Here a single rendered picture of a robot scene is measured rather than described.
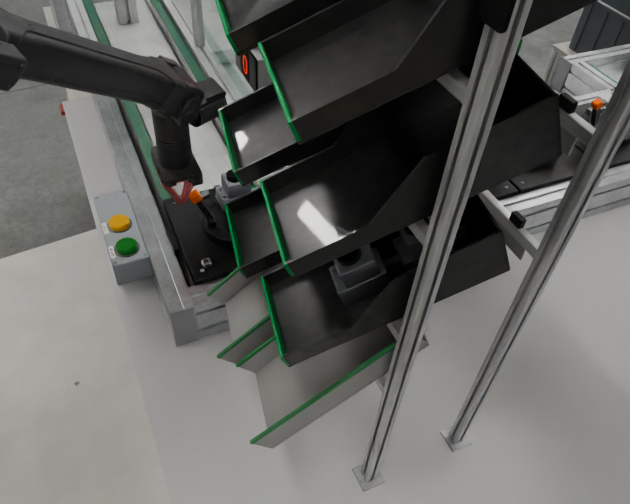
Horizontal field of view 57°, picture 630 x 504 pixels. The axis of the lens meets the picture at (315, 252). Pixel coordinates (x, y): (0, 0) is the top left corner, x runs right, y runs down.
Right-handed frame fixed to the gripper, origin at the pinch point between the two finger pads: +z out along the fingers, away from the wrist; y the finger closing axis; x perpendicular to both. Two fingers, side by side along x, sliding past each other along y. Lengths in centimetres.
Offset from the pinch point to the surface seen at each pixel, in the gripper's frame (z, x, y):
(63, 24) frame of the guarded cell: 3, 10, 82
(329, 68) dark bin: -47, -7, -41
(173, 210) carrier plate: 9.1, 0.5, 7.5
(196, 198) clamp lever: -0.6, -2.6, -1.3
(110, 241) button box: 10.1, 13.8, 4.1
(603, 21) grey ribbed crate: 27, -194, 79
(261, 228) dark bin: -14.9, -5.9, -26.5
